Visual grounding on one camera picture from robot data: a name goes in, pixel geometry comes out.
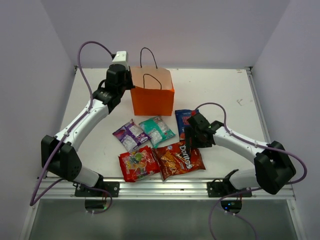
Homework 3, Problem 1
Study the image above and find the red candy bag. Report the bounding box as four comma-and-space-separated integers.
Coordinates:
118, 146, 160, 183

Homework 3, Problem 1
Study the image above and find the aluminium mounting rail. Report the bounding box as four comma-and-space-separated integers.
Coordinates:
38, 177, 295, 200

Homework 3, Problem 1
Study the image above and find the orange paper bag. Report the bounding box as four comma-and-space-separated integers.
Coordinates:
130, 56, 175, 116

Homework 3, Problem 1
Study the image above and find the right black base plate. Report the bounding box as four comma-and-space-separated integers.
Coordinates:
206, 178, 246, 198

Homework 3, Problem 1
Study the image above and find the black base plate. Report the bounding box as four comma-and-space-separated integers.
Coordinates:
72, 181, 120, 198
206, 178, 246, 198

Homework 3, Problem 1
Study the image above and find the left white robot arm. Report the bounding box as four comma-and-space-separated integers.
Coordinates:
41, 64, 134, 197

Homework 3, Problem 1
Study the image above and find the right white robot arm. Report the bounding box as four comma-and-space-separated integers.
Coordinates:
185, 113, 296, 197

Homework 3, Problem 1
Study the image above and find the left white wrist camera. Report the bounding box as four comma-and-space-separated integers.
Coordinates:
112, 51, 129, 71

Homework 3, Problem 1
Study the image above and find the red Doritos chip bag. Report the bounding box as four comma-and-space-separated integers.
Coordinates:
152, 140, 206, 181

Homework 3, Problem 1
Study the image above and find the blue Burts chip bag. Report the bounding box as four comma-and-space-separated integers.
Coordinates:
175, 109, 199, 141

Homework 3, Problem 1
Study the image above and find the teal snack packet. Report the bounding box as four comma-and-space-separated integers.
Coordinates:
138, 116, 176, 148

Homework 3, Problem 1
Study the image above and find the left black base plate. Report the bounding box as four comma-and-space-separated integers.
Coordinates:
72, 181, 120, 198

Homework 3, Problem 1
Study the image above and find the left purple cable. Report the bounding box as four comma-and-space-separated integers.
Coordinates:
29, 41, 116, 215

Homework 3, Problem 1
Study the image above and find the purple snack packet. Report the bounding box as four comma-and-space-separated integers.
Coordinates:
112, 119, 151, 153

